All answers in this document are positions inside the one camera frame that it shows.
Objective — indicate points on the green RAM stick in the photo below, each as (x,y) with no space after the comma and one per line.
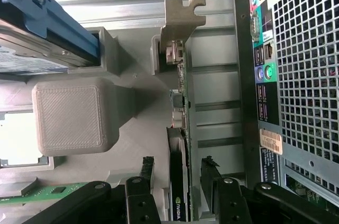
(53,191)

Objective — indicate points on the hard disk in blue caddy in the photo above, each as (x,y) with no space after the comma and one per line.
(61,22)

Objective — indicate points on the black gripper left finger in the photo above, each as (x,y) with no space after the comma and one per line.
(143,200)

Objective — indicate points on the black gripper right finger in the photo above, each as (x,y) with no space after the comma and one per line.
(225,200)

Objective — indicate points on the grey printed parts rack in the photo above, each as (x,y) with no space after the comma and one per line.
(69,118)

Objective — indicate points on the black open PC case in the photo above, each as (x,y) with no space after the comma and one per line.
(304,75)

